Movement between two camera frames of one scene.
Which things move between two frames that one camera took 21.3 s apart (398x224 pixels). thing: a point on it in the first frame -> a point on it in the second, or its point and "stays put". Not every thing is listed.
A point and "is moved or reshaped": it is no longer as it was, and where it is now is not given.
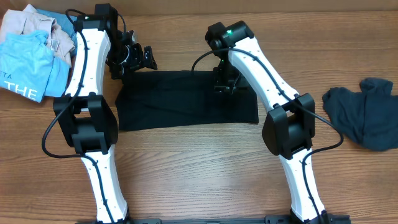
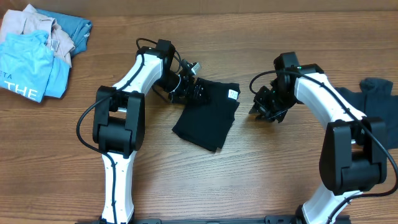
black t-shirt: x=153 y=98 is moved or reshaped
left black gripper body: x=122 y=57 -> x=183 y=91
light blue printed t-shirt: x=28 y=68 stays put
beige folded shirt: x=30 y=19 stays put
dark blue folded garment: x=65 y=24 stays put
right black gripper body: x=222 y=88 -> x=265 y=104
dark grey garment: x=369 y=118 stays put
